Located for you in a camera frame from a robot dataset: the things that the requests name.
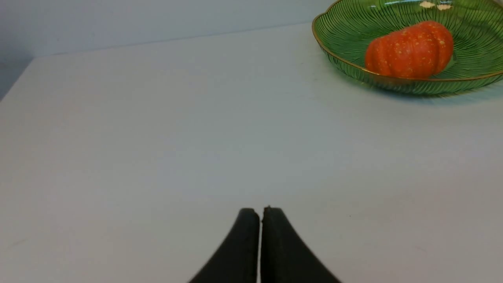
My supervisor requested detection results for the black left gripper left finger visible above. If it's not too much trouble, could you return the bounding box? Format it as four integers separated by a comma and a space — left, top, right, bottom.
190, 208, 260, 283

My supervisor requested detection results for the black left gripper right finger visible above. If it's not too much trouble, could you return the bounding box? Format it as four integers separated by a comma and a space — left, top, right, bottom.
260, 206, 340, 283

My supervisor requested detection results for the orange toy pumpkin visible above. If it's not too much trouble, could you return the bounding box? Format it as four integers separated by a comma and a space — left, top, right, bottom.
365, 21, 454, 79

